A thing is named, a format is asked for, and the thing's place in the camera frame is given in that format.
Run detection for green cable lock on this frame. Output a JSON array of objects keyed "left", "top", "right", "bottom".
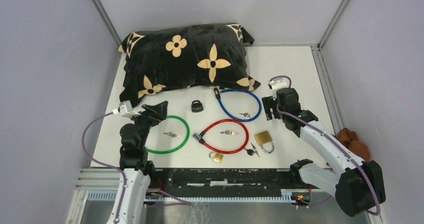
[{"left": 145, "top": 115, "right": 191, "bottom": 155}]

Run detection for blue cable lock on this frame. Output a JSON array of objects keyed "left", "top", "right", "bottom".
[{"left": 213, "top": 87, "right": 263, "bottom": 123}]

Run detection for large brass padlock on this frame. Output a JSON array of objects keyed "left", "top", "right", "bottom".
[{"left": 254, "top": 130, "right": 275, "bottom": 154}]

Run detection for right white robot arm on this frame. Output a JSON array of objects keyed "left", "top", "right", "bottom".
[{"left": 261, "top": 87, "right": 386, "bottom": 217}]

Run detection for black head key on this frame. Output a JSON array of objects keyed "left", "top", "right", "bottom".
[{"left": 245, "top": 148, "right": 255, "bottom": 156}]

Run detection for red lock keys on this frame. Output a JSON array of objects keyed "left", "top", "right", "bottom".
[{"left": 220, "top": 130, "right": 239, "bottom": 136}]

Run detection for black padlock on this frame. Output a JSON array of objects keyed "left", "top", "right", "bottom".
[{"left": 190, "top": 100, "right": 204, "bottom": 113}]

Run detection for small silver brass-lock keys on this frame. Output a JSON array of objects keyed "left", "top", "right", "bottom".
[{"left": 251, "top": 143, "right": 260, "bottom": 157}]

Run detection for black floral pillow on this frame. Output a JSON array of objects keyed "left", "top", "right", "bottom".
[{"left": 118, "top": 23, "right": 261, "bottom": 106}]

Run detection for purple cable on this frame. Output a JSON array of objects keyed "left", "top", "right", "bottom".
[
  {"left": 81, "top": 112, "right": 128, "bottom": 224},
  {"left": 268, "top": 75, "right": 382, "bottom": 216}
]

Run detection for red cable lock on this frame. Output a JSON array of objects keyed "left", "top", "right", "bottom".
[{"left": 192, "top": 118, "right": 249, "bottom": 155}]

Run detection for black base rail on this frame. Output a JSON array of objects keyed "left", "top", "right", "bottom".
[{"left": 144, "top": 168, "right": 320, "bottom": 206}]

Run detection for blue lock keys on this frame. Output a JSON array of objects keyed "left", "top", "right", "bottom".
[{"left": 239, "top": 112, "right": 251, "bottom": 120}]

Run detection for silver keys on table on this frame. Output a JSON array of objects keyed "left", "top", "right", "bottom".
[{"left": 163, "top": 132, "right": 180, "bottom": 138}]

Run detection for brown cloth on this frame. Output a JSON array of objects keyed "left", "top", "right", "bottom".
[{"left": 336, "top": 128, "right": 371, "bottom": 162}]

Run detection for small brass padlock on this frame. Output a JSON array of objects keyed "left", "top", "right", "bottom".
[{"left": 208, "top": 152, "right": 224, "bottom": 164}]

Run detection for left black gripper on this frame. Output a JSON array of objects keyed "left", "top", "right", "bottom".
[{"left": 127, "top": 101, "right": 168, "bottom": 149}]

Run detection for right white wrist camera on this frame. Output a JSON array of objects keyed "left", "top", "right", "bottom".
[{"left": 268, "top": 78, "right": 289, "bottom": 90}]

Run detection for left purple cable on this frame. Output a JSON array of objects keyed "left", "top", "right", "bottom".
[{"left": 81, "top": 112, "right": 128, "bottom": 224}]

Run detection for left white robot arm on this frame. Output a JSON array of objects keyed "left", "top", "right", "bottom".
[{"left": 107, "top": 101, "right": 169, "bottom": 224}]

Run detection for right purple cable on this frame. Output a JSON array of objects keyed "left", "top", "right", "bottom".
[{"left": 268, "top": 75, "right": 382, "bottom": 216}]

